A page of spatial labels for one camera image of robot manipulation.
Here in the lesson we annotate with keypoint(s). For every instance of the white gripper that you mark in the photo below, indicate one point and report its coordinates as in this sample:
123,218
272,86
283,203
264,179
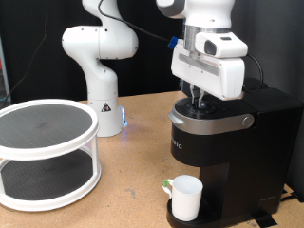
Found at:
209,76

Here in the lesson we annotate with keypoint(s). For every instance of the black Keurig coffee machine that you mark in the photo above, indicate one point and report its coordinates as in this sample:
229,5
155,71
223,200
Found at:
253,152

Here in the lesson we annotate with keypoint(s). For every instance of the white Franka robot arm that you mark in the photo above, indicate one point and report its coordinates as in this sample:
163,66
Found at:
101,79

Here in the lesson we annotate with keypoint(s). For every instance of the black backdrop curtain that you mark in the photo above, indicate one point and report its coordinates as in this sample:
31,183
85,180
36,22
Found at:
152,72

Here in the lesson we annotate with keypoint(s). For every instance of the dark grey partition panel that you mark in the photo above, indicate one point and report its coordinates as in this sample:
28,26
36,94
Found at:
278,47

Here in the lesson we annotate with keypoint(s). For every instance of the black tape strip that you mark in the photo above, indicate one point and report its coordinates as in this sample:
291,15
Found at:
266,220

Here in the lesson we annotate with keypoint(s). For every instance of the white two-tier turntable shelf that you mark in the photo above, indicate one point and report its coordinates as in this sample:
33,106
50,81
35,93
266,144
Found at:
47,152

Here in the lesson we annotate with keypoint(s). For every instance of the grey metal frame post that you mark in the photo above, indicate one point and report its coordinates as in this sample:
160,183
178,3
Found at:
3,79

